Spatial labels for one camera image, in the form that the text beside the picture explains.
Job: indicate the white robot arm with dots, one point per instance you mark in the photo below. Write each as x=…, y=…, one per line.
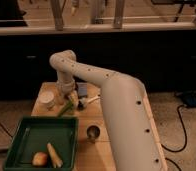
x=127, y=114

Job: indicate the yellow apple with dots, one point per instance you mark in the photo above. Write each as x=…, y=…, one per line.
x=40, y=159

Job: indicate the white plastic cup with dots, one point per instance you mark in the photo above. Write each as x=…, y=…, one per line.
x=47, y=99

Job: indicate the blue sponge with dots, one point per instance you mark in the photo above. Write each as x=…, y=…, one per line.
x=82, y=90

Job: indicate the small metal cup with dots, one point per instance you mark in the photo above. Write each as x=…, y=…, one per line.
x=93, y=132

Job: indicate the green plastic tray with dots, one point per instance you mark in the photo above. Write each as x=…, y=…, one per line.
x=33, y=134

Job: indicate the green plastic cup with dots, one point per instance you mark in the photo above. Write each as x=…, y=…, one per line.
x=70, y=110

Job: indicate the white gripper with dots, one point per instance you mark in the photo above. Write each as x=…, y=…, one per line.
x=66, y=87

